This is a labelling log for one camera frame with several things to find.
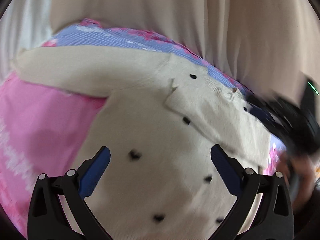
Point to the cream knit cardigan black hearts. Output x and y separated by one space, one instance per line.
161 118

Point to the pink blue rose bedsheet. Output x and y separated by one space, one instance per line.
43 128

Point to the beige curtain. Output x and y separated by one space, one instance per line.
268 45

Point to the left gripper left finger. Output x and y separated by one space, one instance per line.
46 217

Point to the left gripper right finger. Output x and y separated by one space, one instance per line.
262 209

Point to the person's right hand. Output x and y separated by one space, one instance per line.
299 174

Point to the white sheer curtain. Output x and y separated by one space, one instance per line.
25 24

